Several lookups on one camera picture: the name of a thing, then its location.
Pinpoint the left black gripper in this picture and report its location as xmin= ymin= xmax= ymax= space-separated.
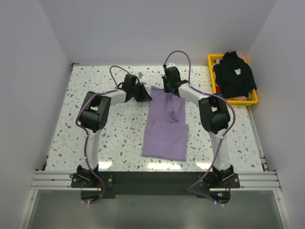
xmin=131 ymin=83 xmax=152 ymax=103

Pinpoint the aluminium frame rail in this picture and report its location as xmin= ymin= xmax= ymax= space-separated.
xmin=30 ymin=171 xmax=282 ymax=191

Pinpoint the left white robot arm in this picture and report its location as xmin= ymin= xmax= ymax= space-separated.
xmin=76 ymin=73 xmax=152 ymax=187

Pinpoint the black t-shirt in bin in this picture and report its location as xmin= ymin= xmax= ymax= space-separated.
xmin=213 ymin=51 xmax=257 ymax=100

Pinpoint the red garment in bin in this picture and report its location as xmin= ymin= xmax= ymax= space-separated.
xmin=215 ymin=86 xmax=223 ymax=98

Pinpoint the purple t-shirt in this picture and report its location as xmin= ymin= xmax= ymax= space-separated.
xmin=142 ymin=86 xmax=189 ymax=162

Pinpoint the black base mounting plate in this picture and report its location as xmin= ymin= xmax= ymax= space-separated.
xmin=70 ymin=172 xmax=241 ymax=201

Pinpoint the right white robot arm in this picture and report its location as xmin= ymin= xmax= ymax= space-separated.
xmin=162 ymin=64 xmax=234 ymax=187

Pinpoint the pink garment in bin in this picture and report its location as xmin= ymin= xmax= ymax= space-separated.
xmin=231 ymin=91 xmax=252 ymax=101

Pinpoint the yellow plastic bin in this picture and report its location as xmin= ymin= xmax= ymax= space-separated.
xmin=208 ymin=54 xmax=259 ymax=106

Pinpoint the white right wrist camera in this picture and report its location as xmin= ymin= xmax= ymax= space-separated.
xmin=166 ymin=63 xmax=176 ymax=68

